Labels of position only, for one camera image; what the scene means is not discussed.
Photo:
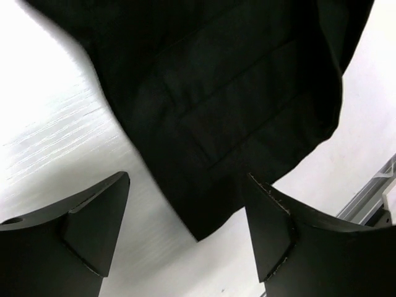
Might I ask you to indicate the black pleated skirt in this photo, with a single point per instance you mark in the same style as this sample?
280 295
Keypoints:
208 91

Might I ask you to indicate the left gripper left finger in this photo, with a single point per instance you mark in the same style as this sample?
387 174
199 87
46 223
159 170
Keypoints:
66 248

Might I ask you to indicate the aluminium table frame rail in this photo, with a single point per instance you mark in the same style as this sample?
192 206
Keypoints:
369 206

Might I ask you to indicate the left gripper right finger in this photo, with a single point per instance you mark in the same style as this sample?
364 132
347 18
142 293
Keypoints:
300 251

